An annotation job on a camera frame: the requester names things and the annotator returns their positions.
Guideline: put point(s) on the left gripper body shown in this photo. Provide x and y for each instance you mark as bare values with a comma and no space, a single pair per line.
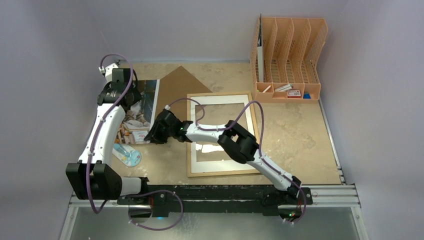
136,97

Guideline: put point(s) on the cat photo print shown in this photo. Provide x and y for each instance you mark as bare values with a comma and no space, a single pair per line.
139,119

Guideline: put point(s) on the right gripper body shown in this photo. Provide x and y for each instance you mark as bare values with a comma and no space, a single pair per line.
159,129

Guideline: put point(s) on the white folder in organizer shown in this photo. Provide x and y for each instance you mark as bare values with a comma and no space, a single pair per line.
260,54

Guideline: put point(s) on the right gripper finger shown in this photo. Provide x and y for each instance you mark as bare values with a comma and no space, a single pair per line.
149,136
160,136

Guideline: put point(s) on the orange desk file organizer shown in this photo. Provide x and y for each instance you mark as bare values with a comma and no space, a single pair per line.
291,49

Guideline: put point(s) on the wooden picture frame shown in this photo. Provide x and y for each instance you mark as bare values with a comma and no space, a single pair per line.
223,136

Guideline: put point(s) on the brown backing board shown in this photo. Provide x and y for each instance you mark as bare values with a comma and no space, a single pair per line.
177,85

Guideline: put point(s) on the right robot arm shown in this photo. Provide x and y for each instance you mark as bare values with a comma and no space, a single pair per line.
237,142

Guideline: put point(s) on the clear acrylic sheet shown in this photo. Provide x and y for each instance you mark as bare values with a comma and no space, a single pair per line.
216,114

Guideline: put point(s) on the white chalk stick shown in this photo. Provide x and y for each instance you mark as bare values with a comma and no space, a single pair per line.
266,89

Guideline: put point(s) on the red white small box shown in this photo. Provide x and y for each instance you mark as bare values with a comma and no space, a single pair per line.
294,93

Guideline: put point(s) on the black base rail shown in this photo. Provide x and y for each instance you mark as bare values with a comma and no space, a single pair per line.
241,199

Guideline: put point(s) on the blue white tape dispenser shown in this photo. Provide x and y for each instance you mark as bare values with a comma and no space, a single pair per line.
128,155

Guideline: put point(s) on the white marker pen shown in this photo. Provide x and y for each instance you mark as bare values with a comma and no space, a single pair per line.
284,88

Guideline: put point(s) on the white mat board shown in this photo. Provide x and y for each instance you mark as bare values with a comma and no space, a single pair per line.
246,118

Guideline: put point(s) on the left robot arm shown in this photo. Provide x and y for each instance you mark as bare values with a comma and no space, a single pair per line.
92,177

